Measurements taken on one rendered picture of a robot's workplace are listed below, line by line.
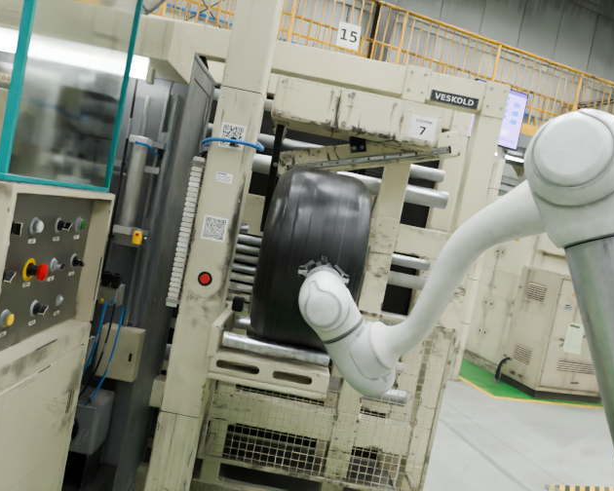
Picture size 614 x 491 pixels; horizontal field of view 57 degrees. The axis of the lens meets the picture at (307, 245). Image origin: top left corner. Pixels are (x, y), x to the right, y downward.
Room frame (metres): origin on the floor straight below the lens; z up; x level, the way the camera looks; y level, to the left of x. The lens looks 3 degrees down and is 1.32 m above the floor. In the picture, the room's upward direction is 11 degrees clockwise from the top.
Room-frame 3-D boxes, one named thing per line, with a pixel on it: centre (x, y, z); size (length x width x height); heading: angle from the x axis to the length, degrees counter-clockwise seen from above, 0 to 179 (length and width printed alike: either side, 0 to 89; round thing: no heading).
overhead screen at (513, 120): (5.40, -1.52, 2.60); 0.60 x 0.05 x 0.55; 109
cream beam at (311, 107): (2.12, -0.09, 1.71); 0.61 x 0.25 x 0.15; 91
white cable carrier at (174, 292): (1.77, 0.38, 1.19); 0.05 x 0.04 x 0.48; 1
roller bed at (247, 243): (2.20, 0.26, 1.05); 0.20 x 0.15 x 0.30; 91
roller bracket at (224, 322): (1.82, 0.22, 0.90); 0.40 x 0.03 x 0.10; 1
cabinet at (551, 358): (5.81, -2.80, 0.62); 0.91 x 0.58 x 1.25; 109
